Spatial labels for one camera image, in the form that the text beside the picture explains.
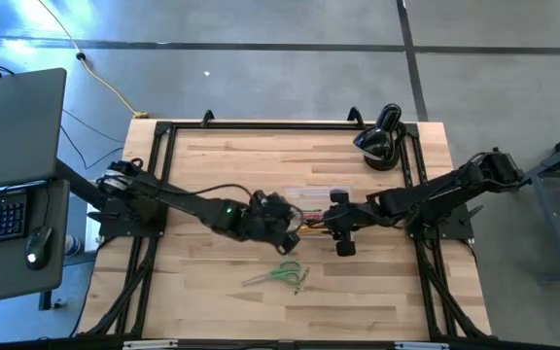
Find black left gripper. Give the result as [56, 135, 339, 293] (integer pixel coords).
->
[247, 189, 305, 257]

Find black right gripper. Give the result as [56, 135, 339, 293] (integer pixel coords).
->
[308, 188, 379, 259]

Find clear plastic supply box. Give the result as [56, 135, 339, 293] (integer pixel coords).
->
[287, 186, 345, 235]

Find green-handled scissors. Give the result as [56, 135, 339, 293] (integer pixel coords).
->
[240, 261, 310, 288]

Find olive green crayon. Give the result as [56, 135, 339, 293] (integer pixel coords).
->
[293, 265, 311, 297]

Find black desk lamp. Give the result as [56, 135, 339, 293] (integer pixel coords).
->
[352, 102, 407, 172]

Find black computer mouse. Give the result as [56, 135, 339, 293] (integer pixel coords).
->
[23, 226, 53, 272]

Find grey laptop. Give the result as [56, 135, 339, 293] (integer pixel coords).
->
[0, 67, 67, 193]

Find black aluminium table frame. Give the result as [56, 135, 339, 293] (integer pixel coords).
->
[78, 107, 494, 341]

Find silver metal bracket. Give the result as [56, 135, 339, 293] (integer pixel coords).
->
[122, 339, 179, 350]
[395, 341, 450, 350]

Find yellow floor cable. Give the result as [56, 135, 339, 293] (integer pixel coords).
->
[36, 0, 151, 121]

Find black floor cable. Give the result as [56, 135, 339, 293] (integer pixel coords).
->
[58, 107, 126, 172]

